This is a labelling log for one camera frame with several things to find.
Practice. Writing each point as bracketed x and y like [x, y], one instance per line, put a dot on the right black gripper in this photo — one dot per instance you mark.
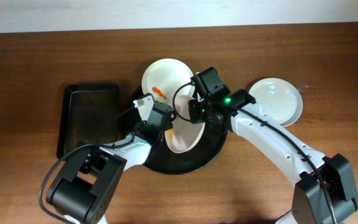
[196, 110]

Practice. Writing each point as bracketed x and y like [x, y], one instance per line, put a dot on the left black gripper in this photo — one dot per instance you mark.
[161, 115]

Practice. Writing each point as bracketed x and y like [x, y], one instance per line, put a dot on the green and yellow sponge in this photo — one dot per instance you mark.
[169, 135]

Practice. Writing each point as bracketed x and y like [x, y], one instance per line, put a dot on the pinkish white plate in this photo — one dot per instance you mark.
[185, 134]

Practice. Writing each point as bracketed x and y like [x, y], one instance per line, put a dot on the light grey plate bottom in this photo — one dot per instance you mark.
[279, 98]

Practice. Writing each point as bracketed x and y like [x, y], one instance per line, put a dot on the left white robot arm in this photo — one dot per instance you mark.
[88, 176]

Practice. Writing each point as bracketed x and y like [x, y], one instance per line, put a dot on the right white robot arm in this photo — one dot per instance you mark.
[325, 188]

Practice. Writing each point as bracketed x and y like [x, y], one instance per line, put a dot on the round black serving tray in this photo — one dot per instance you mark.
[165, 161]

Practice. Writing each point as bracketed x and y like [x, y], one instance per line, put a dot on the rectangular black tray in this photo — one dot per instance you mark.
[88, 114]

